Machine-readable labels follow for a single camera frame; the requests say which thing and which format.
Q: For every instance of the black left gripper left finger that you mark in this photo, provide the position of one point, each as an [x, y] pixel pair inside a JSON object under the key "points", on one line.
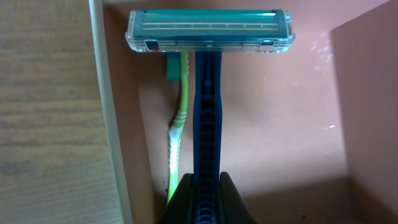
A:
{"points": [[180, 209]]}

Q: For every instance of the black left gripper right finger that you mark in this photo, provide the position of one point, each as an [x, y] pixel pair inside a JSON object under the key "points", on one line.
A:
{"points": [[231, 209]]}

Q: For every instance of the green white toothbrush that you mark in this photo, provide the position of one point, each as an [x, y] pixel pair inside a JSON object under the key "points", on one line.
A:
{"points": [[177, 69]]}

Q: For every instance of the blue disposable razor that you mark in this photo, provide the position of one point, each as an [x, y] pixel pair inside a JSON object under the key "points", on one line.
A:
{"points": [[208, 33]]}

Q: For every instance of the white box with pink interior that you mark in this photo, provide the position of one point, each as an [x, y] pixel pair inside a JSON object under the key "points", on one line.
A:
{"points": [[309, 135]]}

